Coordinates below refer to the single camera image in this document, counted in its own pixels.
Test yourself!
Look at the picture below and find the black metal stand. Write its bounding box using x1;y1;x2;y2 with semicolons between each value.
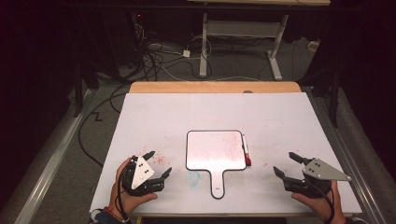
72;57;86;119

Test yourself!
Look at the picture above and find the thin white floor cable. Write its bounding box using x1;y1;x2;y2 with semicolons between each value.
157;63;262;83

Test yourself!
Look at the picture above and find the tangle of floor cables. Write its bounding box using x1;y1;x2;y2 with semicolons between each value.
132;21;216;82

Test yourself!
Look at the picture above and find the large white board mat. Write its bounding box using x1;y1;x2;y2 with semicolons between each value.
89;91;363;217

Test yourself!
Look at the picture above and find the person's right hand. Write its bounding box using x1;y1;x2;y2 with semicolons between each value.
290;179;347;224

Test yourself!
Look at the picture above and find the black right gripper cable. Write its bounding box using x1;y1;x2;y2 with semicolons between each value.
303;178;336;224

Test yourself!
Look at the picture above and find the long black floor cable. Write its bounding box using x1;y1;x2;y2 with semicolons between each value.
77;83;132;168

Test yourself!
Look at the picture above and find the aluminium rail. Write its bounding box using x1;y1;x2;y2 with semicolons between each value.
306;92;389;224
12;88;96;224

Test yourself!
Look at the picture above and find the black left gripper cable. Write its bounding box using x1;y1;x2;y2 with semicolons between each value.
114;161;135;222

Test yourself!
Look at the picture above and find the small handled whiteboard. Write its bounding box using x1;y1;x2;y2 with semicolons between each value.
185;129;248;201

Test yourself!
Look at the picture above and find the person's left hand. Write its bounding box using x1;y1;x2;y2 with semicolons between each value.
107;157;159;219

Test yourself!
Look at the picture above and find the red whiteboard marker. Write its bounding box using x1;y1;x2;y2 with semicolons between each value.
241;133;252;167

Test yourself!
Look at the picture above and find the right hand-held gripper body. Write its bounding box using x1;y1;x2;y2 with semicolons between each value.
282;157;353;199

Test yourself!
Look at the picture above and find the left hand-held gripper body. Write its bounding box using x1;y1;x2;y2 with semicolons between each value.
120;155;165;197

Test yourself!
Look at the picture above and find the white metal desk frame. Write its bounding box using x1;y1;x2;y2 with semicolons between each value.
186;0;332;81

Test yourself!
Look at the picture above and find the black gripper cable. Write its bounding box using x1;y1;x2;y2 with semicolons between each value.
303;178;336;224
114;161;135;222

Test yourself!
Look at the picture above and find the wooden table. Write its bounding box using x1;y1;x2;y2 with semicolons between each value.
128;80;355;218

